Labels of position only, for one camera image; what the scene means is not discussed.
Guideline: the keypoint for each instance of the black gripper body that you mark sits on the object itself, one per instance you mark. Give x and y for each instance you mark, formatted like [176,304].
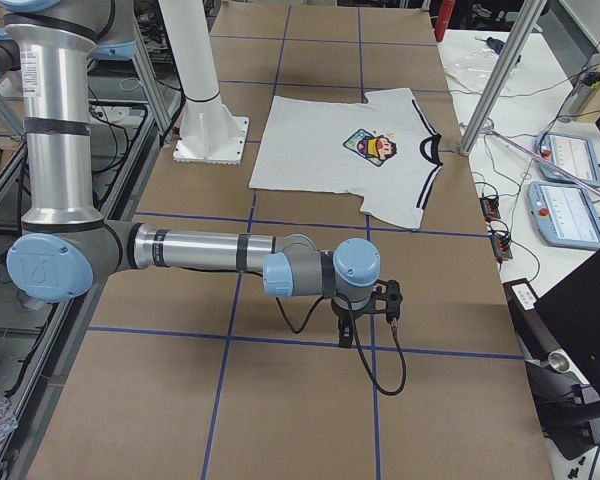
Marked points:
[344,313]

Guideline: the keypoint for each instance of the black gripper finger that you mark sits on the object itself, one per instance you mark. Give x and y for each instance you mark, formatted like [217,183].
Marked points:
[344,334]

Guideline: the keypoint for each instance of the grey cartoon print t-shirt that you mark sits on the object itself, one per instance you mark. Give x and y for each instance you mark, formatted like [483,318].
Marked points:
[383,150]

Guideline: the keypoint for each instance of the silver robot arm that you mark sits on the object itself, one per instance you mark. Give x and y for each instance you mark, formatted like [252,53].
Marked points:
[67,245]

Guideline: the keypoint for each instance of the orange black connector board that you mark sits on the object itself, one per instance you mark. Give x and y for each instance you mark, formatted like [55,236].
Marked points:
[490,208]

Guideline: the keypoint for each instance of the black monitor on stand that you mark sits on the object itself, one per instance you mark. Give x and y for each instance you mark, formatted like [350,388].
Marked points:
[560,332]

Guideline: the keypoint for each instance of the reacher grabber stick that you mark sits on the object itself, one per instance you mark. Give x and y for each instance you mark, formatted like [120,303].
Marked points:
[489,130]

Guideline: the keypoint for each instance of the lower blue teach pendant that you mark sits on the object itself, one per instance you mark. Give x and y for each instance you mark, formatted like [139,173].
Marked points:
[564,215]

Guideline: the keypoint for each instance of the blue teach pendant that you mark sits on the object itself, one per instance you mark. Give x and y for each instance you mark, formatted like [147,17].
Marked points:
[574,154]
[564,215]

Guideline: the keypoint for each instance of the upper blue teach pendant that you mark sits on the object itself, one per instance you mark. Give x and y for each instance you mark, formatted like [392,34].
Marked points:
[574,154]

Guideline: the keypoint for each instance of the clear plastic bag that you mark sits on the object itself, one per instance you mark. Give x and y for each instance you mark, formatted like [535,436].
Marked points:
[473,70]

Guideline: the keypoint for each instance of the red fire extinguisher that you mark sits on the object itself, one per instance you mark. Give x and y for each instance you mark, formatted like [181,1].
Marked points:
[443,19]

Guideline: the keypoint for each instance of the grey green water bottle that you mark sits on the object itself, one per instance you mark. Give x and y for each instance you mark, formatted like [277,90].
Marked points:
[585,87]

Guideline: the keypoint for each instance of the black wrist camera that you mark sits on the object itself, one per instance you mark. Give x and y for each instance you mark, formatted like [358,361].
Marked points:
[391,297]

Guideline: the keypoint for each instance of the white camera column with base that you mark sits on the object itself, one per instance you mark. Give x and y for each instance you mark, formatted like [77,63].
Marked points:
[208,132]

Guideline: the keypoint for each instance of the aluminium frame post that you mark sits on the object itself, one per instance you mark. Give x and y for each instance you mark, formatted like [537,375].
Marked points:
[516,40]

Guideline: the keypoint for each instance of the aluminium frame table side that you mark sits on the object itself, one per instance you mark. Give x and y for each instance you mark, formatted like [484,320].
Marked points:
[130,115]

